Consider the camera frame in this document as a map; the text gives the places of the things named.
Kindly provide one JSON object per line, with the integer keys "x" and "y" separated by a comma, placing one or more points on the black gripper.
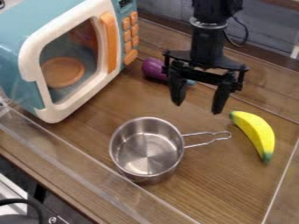
{"x": 205, "y": 64}

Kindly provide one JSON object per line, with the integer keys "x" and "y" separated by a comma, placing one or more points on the yellow toy banana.
{"x": 260, "y": 133}

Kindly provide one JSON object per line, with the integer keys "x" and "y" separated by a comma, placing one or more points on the silver metal pot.
{"x": 148, "y": 148}

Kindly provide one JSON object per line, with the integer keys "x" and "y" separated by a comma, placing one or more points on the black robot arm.
{"x": 216, "y": 11}

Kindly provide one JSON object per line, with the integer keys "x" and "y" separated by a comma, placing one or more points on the purple toy eggplant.
{"x": 153, "y": 70}

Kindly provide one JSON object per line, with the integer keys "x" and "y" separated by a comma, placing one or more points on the orange microwave turntable plate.
{"x": 62, "y": 71}

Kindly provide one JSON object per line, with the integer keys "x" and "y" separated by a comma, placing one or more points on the blue white toy microwave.
{"x": 96, "y": 31}

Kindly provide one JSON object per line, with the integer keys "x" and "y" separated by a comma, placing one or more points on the clear acrylic front barrier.
{"x": 106, "y": 197}

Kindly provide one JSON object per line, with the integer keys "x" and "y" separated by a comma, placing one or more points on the clear acrylic barrier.
{"x": 284, "y": 208}
{"x": 106, "y": 197}

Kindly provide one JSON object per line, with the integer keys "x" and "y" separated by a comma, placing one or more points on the clear acrylic right barrier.
{"x": 284, "y": 208}

